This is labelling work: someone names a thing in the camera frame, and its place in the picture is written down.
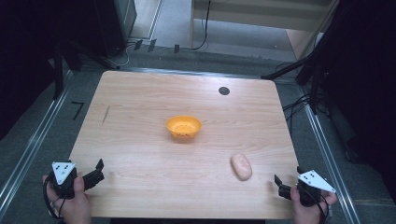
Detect white floor cable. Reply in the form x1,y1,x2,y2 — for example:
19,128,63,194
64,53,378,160
115,42,135,67

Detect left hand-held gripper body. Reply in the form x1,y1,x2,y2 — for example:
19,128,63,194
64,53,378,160
49,160,106,201

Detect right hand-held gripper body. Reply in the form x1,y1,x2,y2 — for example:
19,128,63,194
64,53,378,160
277,169,337,208

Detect dark cabinet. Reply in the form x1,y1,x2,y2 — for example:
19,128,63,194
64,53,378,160
92,0,138,58

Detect person's left hand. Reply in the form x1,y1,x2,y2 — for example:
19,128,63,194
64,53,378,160
41,174,92,224

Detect metal floor rail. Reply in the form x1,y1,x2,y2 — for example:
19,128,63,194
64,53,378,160
298,87,362,224
0,70,75,217

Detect black floor cables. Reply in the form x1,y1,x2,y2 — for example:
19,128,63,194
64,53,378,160
275,62,332,132

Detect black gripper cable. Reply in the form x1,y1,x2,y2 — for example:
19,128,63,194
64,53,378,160
306,189,332,224
42,175,67,220

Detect light wooden furniture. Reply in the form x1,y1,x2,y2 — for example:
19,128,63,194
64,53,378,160
189,0,341,61

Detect orange plastic bowl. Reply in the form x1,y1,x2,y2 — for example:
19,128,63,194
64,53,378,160
165,115,203,140

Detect black hanging cable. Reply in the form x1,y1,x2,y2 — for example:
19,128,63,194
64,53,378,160
190,0,212,51

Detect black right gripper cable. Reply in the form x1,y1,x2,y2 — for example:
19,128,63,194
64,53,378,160
306,189,332,224

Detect person's right hand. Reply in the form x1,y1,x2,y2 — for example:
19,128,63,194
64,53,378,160
289,185,339,224

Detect black metal stand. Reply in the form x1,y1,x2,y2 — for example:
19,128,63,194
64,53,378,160
261,0,349,116
51,36,121,101

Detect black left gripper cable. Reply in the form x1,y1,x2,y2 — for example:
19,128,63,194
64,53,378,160
42,175,67,220

